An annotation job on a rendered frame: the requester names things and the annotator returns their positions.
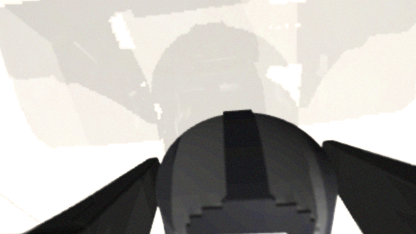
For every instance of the dark grey controller unit with white label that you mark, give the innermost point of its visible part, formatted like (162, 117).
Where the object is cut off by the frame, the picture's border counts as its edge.
(246, 173)

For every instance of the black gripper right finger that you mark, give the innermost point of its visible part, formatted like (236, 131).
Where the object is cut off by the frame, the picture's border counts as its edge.
(378, 191)

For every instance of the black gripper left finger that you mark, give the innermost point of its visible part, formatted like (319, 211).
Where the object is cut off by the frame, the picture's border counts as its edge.
(127, 205)

